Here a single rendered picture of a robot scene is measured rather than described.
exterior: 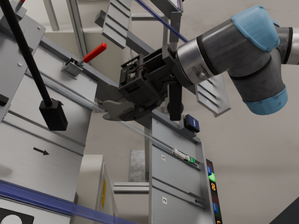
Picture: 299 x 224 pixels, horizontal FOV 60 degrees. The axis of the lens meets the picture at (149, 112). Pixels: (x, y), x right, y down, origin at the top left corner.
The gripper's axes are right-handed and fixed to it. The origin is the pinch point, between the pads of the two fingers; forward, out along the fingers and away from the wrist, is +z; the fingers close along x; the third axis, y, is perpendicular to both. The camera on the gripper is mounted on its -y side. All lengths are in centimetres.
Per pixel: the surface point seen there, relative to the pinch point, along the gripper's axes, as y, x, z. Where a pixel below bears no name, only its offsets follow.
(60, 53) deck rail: 14.3, -8.0, 2.5
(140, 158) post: -79, -44, 53
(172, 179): -20.8, 8.1, -2.7
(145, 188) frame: -56, -11, 32
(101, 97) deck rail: -0.5, -8.0, 4.8
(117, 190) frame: -49, -10, 42
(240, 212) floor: -111, -12, 9
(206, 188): -32.3, 7.2, -6.3
